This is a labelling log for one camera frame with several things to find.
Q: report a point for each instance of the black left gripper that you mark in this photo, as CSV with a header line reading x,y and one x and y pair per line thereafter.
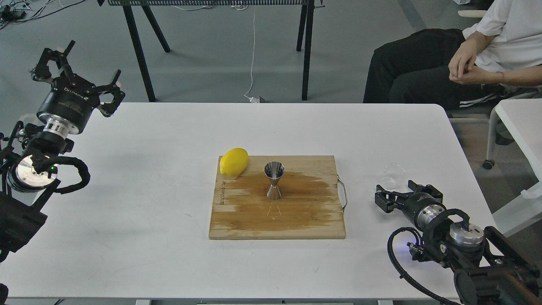
x,y
65,106

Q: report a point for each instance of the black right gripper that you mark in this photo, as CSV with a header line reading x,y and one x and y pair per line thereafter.
x,y
420,207

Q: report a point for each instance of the steel double jigger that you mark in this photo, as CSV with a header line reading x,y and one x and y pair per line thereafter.
x,y
274,171

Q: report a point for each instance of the small clear glass cup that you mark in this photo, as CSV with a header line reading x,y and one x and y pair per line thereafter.
x,y
392,176

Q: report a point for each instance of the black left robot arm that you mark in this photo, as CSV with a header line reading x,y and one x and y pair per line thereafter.
x,y
33,162

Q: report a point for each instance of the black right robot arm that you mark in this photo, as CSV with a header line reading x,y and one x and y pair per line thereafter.
x,y
487,269

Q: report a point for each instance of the wooden cutting board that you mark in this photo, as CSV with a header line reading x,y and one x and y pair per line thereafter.
x,y
309,208

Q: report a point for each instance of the seated person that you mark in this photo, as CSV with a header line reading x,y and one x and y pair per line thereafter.
x,y
460,68

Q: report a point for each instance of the yellow lemon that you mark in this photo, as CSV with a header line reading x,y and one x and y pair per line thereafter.
x,y
234,162

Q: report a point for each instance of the black metal table frame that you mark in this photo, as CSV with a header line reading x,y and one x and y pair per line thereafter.
x,y
164,28

